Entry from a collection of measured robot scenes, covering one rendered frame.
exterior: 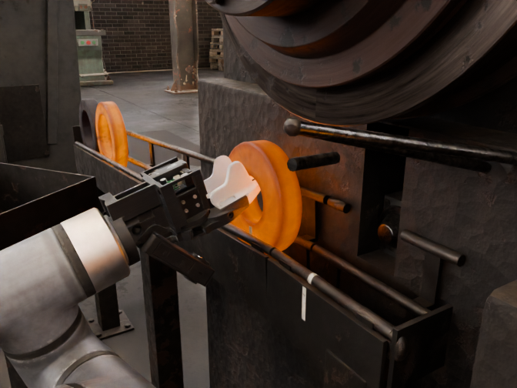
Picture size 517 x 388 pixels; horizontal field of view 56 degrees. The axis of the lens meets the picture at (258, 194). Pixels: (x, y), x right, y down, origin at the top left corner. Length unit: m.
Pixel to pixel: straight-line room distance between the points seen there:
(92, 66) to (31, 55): 5.50
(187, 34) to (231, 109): 6.70
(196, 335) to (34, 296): 1.16
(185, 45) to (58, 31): 4.32
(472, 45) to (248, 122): 0.48
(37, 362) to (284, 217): 0.32
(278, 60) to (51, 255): 0.31
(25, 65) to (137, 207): 2.74
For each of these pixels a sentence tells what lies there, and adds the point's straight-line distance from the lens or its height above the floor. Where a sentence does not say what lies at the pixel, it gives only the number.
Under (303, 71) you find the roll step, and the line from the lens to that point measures 0.45.
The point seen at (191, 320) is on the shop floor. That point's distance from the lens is 1.75.
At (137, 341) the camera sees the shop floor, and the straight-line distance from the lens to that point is 1.69.
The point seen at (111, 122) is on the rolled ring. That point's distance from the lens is 1.25.
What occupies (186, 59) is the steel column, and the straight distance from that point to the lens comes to 7.50.
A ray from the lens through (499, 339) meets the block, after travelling 0.37.
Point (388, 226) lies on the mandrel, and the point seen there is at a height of 0.75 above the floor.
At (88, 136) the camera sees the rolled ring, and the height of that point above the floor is 0.65.
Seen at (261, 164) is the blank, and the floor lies 0.80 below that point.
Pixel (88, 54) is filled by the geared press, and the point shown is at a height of 0.50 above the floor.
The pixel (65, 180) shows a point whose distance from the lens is 0.93.
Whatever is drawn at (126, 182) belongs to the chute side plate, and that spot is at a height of 0.65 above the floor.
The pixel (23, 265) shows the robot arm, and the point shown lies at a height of 0.74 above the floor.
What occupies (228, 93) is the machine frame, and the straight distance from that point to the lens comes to 0.82.
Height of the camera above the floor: 0.97
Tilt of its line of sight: 19 degrees down
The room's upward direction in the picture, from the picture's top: straight up
